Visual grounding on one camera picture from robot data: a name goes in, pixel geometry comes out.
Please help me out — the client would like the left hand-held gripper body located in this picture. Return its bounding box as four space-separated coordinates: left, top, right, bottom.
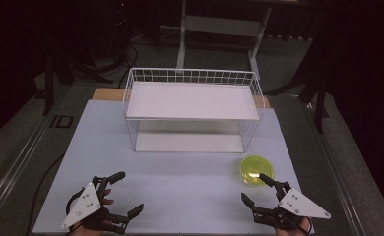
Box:
60 176 131 235

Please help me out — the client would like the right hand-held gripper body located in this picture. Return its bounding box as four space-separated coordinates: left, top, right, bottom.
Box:
251 180 332 230

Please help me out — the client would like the yellow-green plastic bowl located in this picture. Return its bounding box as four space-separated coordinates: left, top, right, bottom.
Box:
239 154 276 188

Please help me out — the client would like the white wire shelf rack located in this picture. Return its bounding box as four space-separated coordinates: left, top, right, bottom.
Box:
122 67 266 154

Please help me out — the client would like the person's left hand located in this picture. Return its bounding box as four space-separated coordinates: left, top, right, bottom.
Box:
69 188 115 236

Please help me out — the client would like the person's right hand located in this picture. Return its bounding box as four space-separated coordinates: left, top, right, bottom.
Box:
275 217 313 236

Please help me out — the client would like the light blue table cover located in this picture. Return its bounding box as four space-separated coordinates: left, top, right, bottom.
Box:
32 99 316 236

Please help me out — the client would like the black floor plate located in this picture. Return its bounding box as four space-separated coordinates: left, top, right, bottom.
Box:
49 114 75 129

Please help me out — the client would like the black metal stand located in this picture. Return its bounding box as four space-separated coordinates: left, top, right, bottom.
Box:
267 29 331 134
41 32 114 116

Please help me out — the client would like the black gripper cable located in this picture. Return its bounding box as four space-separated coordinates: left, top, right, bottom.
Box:
65 188 87 215

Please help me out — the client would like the black floor cable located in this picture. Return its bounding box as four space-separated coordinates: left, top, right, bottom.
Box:
25 151 66 236

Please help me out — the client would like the metal floor rail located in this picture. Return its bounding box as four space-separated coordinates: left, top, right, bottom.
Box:
0 86 71 227
302 94 370 236

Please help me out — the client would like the black cable bundle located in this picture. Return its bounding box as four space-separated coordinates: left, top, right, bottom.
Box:
116 40 139 89

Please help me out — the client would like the white metal table frame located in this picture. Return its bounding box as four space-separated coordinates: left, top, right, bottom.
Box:
175 0 274 80

